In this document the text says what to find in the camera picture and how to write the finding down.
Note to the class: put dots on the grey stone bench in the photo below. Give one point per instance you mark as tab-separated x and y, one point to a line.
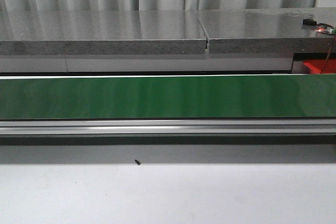
163	41

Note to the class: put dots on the green conveyor belt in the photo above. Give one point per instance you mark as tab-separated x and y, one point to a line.
268	96

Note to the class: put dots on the red tray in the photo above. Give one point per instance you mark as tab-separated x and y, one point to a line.
316	66

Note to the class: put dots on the small green circuit board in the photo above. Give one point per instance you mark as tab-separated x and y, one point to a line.
319	27

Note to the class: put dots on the aluminium conveyor frame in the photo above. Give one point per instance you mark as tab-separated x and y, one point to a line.
184	126

